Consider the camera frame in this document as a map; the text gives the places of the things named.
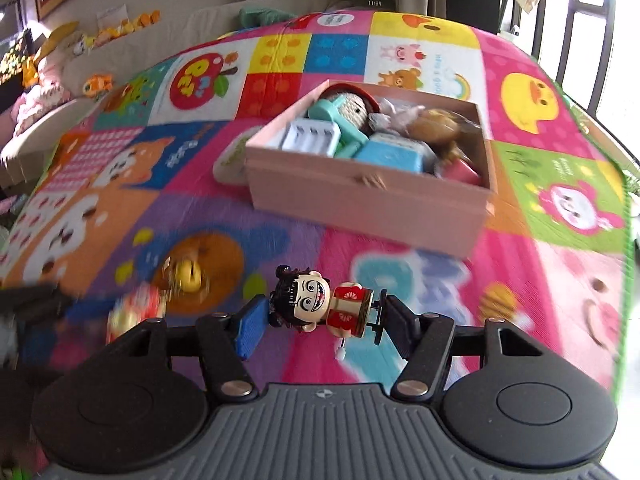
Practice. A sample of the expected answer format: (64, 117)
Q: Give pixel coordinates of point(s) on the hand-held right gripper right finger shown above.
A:
(400, 327)

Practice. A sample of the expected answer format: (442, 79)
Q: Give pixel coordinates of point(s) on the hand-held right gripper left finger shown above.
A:
(250, 329)

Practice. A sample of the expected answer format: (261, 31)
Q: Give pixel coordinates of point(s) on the wind-up figure toy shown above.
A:
(305, 305)

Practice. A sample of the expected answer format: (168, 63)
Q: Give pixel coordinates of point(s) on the pink cardboard box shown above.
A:
(360, 210)

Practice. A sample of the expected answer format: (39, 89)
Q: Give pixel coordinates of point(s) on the bread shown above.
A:
(435, 125)

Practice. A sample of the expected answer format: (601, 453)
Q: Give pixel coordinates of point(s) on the teal plastic toy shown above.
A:
(332, 115)

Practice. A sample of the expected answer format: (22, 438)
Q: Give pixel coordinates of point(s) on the yellow round toy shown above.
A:
(186, 272)

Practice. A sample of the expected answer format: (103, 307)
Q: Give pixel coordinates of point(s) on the colourful cartoon play mat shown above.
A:
(200, 210)

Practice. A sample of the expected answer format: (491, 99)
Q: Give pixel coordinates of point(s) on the brown box tassel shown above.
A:
(369, 180)

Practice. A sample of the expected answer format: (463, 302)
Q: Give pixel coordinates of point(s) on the green white packet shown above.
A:
(232, 157)

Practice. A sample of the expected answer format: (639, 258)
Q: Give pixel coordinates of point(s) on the blue tissue pack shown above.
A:
(390, 155)

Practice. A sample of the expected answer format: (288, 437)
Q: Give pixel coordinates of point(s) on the pink plush toy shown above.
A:
(37, 102)

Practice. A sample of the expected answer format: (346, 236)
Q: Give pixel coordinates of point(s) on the white blue ribbed case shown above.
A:
(310, 135)

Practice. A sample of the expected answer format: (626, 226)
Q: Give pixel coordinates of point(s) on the orange fish plush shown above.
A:
(97, 84)

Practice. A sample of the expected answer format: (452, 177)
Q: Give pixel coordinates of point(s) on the dark screen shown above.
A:
(12, 57)

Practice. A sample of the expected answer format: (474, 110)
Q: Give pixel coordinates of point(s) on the yellow plush toy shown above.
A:
(52, 45)

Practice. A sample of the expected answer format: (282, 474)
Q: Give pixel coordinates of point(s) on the row of small yellow toys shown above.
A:
(125, 25)

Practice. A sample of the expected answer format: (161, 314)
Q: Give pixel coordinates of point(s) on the teal cloth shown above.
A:
(265, 16)

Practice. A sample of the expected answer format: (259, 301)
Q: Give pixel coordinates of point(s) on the digital clock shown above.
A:
(374, 3)

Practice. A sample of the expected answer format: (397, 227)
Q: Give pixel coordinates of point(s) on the black window frame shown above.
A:
(570, 35)

